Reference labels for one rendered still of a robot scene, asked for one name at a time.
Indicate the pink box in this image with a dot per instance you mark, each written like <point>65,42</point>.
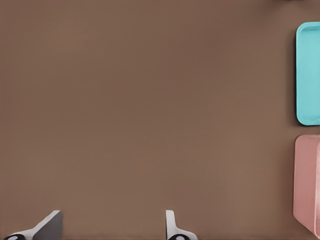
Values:
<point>305,180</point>

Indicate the pale blue-green tray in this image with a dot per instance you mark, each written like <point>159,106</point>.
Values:
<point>309,75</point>

